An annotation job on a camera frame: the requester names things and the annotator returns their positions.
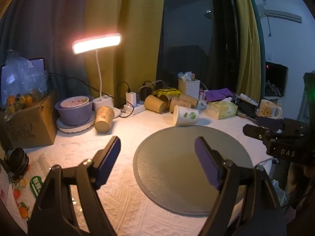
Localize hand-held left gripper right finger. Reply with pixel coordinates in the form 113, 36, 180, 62
194, 136, 287, 236

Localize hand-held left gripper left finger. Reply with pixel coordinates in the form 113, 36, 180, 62
28, 136, 121, 236

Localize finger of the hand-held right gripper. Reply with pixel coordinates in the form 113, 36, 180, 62
256, 117, 306, 134
243, 124, 272, 141

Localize white cup with green print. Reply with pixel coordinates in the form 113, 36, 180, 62
173, 105, 200, 127

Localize brown paper cup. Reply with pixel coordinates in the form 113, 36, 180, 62
94, 106, 115, 134
178, 93, 199, 108
169, 97, 192, 113
144, 95, 171, 114

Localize white mug with bear print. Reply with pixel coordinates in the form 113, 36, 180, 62
256, 99, 283, 120

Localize black pouch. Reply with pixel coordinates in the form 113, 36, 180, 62
237, 100, 258, 119

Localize white tube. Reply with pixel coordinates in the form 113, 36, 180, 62
240, 93, 259, 106

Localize grey round mat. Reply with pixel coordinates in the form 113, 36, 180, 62
133, 125, 254, 215

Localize yellow-green tissue pack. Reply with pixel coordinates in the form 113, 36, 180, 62
206, 98, 239, 120

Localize white plate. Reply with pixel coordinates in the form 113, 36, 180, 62
56, 111, 96, 134

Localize black monitor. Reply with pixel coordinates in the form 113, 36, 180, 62
264, 61, 289, 97

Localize purple cloth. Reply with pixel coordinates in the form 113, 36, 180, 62
205, 88, 237, 103

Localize purple bowl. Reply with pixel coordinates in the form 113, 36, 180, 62
55, 95, 95, 126

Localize white power strip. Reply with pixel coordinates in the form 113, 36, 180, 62
120, 102, 148, 115

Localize white charger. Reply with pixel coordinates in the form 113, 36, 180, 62
126, 91, 137, 105

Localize white bowl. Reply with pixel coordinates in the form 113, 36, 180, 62
60, 96, 90, 109

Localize green sticker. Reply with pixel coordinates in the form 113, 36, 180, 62
30, 176, 45, 198

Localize white slatted basket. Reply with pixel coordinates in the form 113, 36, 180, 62
178, 78, 200, 99

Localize black charger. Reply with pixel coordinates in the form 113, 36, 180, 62
140, 86, 155, 102

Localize yellow packet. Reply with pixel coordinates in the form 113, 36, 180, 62
153, 88, 183, 98

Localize cardboard box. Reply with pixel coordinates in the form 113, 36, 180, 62
0, 91, 58, 150

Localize small white packets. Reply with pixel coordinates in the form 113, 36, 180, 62
178, 71, 196, 81

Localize yellow curtain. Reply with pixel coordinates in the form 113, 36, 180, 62
231, 0, 262, 102
85, 0, 166, 109

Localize fruit print sheet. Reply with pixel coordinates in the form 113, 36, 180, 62
0, 170, 33, 234

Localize white air conditioner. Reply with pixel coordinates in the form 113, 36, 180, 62
256, 4, 303, 24

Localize clear bag of oranges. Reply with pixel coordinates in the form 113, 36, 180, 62
0, 50, 50, 121

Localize white desk lamp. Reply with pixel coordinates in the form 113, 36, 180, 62
72, 33, 122, 117

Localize grey-blue curtain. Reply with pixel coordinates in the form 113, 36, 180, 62
0, 0, 92, 100

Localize thin white cable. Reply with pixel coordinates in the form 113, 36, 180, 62
255, 158, 280, 170

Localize black cable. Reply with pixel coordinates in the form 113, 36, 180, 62
48, 72, 125, 109

